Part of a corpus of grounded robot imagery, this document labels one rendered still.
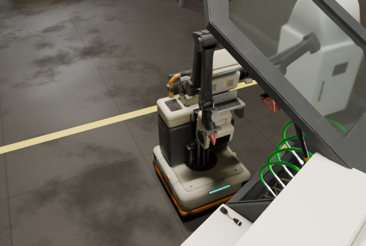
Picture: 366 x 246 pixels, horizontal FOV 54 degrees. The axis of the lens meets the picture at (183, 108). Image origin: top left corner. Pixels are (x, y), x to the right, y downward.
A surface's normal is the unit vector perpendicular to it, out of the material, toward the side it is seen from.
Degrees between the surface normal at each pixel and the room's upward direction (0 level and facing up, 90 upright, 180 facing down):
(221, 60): 42
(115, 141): 0
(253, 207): 90
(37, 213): 0
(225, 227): 0
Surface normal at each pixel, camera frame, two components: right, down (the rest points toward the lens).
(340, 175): -0.01, -0.81
